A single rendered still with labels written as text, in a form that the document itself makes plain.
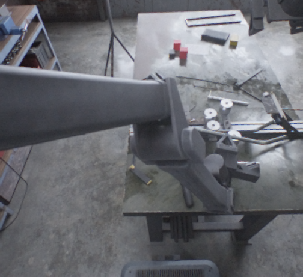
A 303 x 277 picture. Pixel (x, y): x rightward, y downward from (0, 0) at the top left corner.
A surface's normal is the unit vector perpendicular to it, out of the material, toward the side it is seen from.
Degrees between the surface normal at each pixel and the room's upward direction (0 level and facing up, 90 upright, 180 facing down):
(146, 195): 0
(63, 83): 64
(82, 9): 90
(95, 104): 69
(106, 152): 0
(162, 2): 90
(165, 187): 0
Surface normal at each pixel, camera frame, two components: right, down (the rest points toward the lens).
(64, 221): -0.04, -0.64
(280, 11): -0.03, -0.17
